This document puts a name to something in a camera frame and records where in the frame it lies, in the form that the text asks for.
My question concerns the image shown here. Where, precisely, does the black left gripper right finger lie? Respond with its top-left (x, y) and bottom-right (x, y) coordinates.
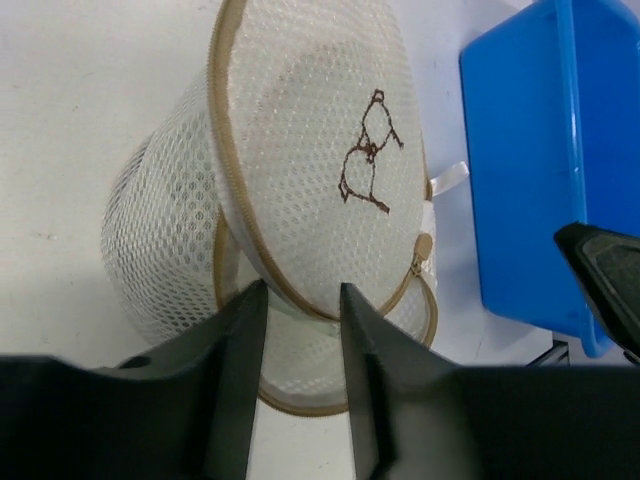
top-left (340, 284), bottom-right (639, 479)

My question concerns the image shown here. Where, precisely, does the aluminium table edge rail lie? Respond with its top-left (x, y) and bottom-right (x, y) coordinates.
top-left (529, 339), bottom-right (571, 366)

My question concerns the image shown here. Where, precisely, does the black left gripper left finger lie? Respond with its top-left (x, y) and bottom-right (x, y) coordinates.
top-left (1, 281), bottom-right (268, 479)

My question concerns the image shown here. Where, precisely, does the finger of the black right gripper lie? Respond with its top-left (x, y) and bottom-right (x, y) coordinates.
top-left (554, 222), bottom-right (639, 360)

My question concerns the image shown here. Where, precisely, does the white mesh laundry bag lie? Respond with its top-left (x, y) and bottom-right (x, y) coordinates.
top-left (101, 1), bottom-right (469, 417)

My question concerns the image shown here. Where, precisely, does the blue plastic bin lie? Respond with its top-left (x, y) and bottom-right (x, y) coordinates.
top-left (460, 1), bottom-right (639, 358)

